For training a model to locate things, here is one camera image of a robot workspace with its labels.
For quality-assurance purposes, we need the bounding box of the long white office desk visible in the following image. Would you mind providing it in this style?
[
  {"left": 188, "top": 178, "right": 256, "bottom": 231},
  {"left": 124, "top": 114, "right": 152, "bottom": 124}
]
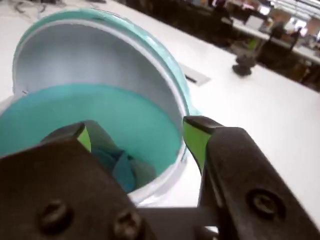
[{"left": 231, "top": 17, "right": 320, "bottom": 66}]

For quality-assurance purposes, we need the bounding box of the wide silver cable grommet cover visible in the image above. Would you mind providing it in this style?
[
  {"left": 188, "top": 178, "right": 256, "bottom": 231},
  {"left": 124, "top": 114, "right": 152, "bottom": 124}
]
[{"left": 178, "top": 63, "right": 212, "bottom": 87}]

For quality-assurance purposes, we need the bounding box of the grey crumpled wad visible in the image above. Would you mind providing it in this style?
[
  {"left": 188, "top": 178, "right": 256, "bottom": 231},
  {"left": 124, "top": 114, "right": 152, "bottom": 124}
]
[{"left": 133, "top": 159, "right": 157, "bottom": 189}]

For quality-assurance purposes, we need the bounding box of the dark robot with green part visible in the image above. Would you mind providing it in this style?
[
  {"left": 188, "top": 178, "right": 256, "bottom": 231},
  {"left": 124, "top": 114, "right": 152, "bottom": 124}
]
[{"left": 231, "top": 37, "right": 261, "bottom": 77}]

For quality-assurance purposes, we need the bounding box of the teal whale-shaped bin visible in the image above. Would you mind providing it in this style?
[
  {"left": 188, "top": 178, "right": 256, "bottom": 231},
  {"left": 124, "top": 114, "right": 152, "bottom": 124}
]
[{"left": 0, "top": 8, "right": 202, "bottom": 209}]

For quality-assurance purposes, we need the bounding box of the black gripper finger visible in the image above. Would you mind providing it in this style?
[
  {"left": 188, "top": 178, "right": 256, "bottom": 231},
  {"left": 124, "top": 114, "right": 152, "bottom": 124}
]
[
  {"left": 0, "top": 121, "right": 151, "bottom": 240},
  {"left": 183, "top": 115, "right": 320, "bottom": 240}
]

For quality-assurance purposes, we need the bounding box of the blue lego block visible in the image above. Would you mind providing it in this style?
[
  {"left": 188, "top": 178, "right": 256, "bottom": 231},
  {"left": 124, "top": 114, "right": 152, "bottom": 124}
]
[{"left": 111, "top": 150, "right": 138, "bottom": 194}]

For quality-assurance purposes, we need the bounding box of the blue crumpled wad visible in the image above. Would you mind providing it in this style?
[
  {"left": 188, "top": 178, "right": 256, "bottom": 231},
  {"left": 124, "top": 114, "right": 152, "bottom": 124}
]
[{"left": 92, "top": 146, "right": 126, "bottom": 176}]

